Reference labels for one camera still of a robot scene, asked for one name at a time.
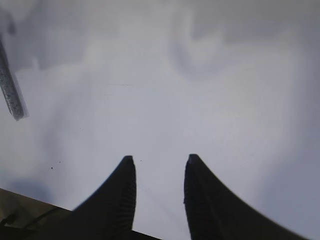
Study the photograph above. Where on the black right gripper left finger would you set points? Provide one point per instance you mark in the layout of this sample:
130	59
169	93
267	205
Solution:
111	208

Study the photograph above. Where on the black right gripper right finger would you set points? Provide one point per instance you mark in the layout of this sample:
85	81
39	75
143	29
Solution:
215	213

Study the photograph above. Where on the silver glitter pen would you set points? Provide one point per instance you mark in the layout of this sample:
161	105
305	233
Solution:
10	88

